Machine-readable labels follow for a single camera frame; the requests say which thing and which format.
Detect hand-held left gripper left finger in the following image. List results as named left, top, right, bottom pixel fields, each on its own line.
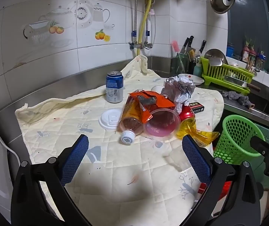
left=11, top=134, right=92, bottom=226

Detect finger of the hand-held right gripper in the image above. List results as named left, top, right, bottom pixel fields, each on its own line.
left=250, top=135, right=269, bottom=156

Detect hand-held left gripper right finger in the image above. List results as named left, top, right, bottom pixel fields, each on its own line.
left=182, top=135, right=261, bottom=226

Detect green mesh basket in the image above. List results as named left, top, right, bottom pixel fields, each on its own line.
left=213, top=115, right=265, bottom=165

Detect yellow plastic wrapper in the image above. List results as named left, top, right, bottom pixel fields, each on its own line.
left=176, top=119, right=220, bottom=147

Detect red printed cup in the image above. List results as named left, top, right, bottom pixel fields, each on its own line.
left=179, top=105, right=195, bottom=123

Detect clear plastic cup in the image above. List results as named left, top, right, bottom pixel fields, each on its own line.
left=143, top=109, right=181, bottom=137

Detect black cardboard box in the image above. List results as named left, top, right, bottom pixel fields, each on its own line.
left=188, top=101, right=205, bottom=114

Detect plastic bottle with brown tea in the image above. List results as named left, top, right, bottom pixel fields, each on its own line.
left=118, top=96, right=149, bottom=144

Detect orange snack wrapper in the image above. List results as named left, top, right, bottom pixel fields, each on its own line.
left=128, top=89, right=176, bottom=124

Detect grey paper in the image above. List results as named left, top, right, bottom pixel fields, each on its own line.
left=161, top=76, right=196, bottom=115

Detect stainless steel sink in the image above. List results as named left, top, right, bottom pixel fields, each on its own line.
left=250, top=82, right=269, bottom=120

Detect cream quilted blanket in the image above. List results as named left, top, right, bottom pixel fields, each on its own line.
left=15, top=55, right=224, bottom=226

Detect red plastic object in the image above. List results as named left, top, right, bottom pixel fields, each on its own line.
left=198, top=181, right=233, bottom=199

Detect white plastic cup lid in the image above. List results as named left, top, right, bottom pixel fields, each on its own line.
left=99, top=108, right=123, bottom=130

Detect grey rag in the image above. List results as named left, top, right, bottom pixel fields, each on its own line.
left=221, top=90, right=254, bottom=109

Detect green dish rack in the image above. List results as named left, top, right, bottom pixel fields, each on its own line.
left=200, top=56, right=255, bottom=93

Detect white bowl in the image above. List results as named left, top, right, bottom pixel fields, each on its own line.
left=178, top=73, right=205, bottom=86

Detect blue and silver drink can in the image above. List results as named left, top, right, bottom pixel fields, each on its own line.
left=105, top=71, right=125, bottom=103

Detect red capped bottles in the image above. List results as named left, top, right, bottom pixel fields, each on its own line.
left=242, top=38, right=267, bottom=71

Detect teal bottle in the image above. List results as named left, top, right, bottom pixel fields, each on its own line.
left=193, top=58, right=203, bottom=76

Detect blue container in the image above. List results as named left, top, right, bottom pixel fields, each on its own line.
left=226, top=43, right=235, bottom=57

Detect green utensil holder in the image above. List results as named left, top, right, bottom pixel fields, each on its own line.
left=171, top=53, right=191, bottom=74

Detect metal bowl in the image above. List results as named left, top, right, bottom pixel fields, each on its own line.
left=204, top=49, right=228, bottom=66

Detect pink bottle brush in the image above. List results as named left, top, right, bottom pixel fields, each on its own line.
left=171, top=40, right=184, bottom=73

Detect metal pipe valves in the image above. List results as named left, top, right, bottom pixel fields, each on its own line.
left=128, top=41, right=154, bottom=50

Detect white cable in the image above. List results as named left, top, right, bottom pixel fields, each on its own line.
left=0, top=113, right=19, bottom=167

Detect yellow gas hose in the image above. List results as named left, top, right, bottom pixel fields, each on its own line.
left=137, top=0, right=154, bottom=57

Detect braided metal hose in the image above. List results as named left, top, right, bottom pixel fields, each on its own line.
left=133, top=0, right=138, bottom=43

